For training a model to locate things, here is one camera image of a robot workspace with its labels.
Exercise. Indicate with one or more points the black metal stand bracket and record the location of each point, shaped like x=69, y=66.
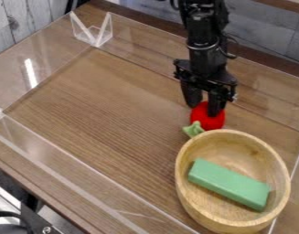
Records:
x=31, y=206

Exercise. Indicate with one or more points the clear acrylic enclosure wall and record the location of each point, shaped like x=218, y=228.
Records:
x=91, y=139

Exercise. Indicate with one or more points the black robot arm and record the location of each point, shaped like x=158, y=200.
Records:
x=203, y=71

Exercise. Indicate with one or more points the green rectangular block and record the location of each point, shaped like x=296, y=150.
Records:
x=241, y=188

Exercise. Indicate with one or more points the light wooden bowl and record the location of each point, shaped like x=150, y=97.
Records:
x=248, y=155

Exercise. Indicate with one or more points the red plush strawberry fruit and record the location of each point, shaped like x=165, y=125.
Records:
x=201, y=122

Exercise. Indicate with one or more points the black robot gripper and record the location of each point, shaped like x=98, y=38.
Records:
x=194, y=82

